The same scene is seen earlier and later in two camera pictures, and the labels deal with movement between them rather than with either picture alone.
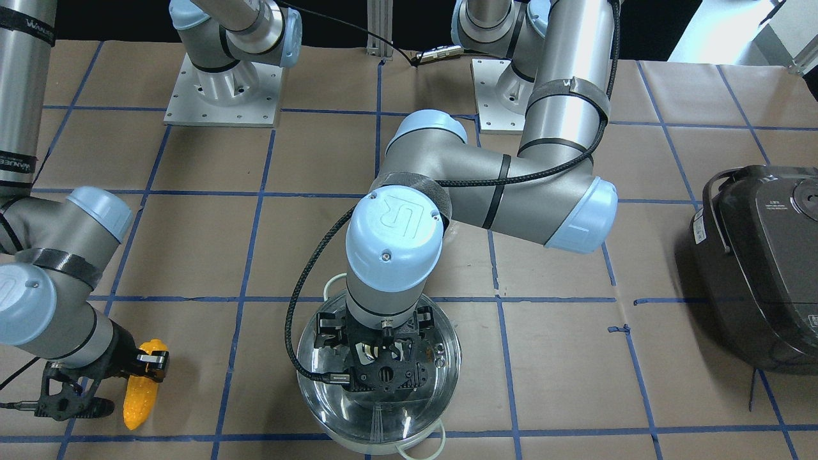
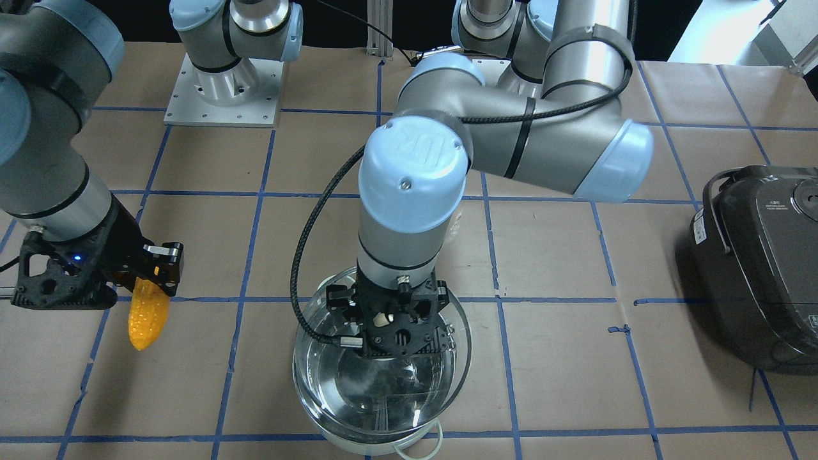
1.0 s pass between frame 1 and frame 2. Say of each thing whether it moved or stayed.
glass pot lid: moved
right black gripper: moved
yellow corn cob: moved
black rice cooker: stayed
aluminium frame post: stayed
